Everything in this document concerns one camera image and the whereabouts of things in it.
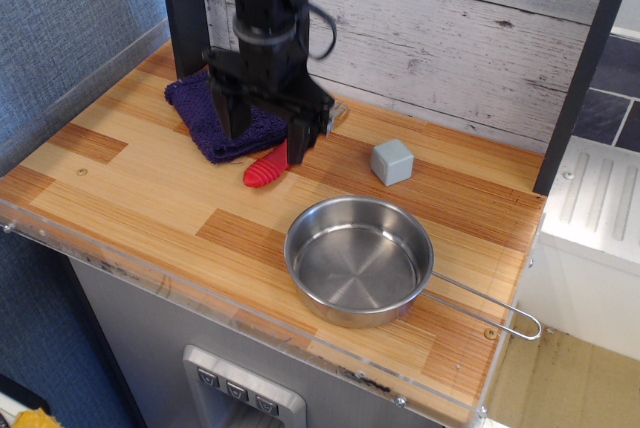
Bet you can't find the dark right post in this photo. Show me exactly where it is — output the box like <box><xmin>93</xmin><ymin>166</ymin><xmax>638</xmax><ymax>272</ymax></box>
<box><xmin>533</xmin><ymin>0</ymin><xmax>623</xmax><ymax>196</ymax></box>

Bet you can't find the grey cube block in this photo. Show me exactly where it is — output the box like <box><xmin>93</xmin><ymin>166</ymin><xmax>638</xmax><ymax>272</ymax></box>
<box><xmin>370</xmin><ymin>139</ymin><xmax>414</xmax><ymax>186</ymax></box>

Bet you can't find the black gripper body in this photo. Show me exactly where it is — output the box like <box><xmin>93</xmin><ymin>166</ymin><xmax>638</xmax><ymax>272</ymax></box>
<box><xmin>202</xmin><ymin>30</ymin><xmax>334</xmax><ymax>134</ymax></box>

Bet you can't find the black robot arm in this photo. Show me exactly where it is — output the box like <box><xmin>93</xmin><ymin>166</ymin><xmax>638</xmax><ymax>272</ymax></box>
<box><xmin>203</xmin><ymin>0</ymin><xmax>335</xmax><ymax>165</ymax></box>

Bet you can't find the dark left post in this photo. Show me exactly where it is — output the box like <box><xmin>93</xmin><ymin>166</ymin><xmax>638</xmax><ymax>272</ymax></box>
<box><xmin>165</xmin><ymin>0</ymin><xmax>210</xmax><ymax>79</ymax></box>

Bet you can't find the dark post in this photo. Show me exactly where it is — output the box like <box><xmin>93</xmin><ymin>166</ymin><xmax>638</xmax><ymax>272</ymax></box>
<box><xmin>533</xmin><ymin>0</ymin><xmax>623</xmax><ymax>196</ymax></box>
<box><xmin>165</xmin><ymin>0</ymin><xmax>210</xmax><ymax>79</ymax></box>

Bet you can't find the fork with red handle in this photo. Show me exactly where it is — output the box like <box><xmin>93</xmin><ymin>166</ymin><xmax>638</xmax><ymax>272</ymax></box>
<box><xmin>243</xmin><ymin>101</ymin><xmax>348</xmax><ymax>188</ymax></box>

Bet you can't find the clear acrylic edge guard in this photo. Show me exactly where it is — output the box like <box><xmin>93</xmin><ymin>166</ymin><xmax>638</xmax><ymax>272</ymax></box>
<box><xmin>1</xmin><ymin>194</ymin><xmax>533</xmax><ymax>427</ymax></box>

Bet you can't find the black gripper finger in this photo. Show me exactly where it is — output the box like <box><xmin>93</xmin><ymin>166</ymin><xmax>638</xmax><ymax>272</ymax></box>
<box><xmin>211</xmin><ymin>88</ymin><xmax>252</xmax><ymax>139</ymax></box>
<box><xmin>287</xmin><ymin>117</ymin><xmax>319</xmax><ymax>165</ymax></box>

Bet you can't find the yellow object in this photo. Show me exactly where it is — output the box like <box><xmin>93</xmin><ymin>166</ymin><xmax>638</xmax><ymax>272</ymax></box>
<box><xmin>12</xmin><ymin>409</ymin><xmax>62</xmax><ymax>428</ymax></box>

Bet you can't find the stainless steel pan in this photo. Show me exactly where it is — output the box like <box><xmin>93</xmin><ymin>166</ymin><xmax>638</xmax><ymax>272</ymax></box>
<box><xmin>283</xmin><ymin>195</ymin><xmax>543</xmax><ymax>341</ymax></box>

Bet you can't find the silver dispenser button panel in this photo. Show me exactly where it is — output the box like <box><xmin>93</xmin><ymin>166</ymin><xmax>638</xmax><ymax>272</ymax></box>
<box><xmin>183</xmin><ymin>345</ymin><xmax>308</xmax><ymax>427</ymax></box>

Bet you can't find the white toy sink unit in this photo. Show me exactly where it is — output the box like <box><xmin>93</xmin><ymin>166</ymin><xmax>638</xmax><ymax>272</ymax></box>
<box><xmin>517</xmin><ymin>137</ymin><xmax>639</xmax><ymax>359</ymax></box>

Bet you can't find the purple folded cloth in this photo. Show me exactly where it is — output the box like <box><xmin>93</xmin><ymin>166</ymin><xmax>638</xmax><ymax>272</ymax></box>
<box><xmin>164</xmin><ymin>72</ymin><xmax>287</xmax><ymax>164</ymax></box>

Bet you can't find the grey toy fridge cabinet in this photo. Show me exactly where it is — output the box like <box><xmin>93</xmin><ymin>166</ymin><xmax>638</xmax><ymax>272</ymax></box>
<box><xmin>71</xmin><ymin>261</ymin><xmax>435</xmax><ymax>427</ymax></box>

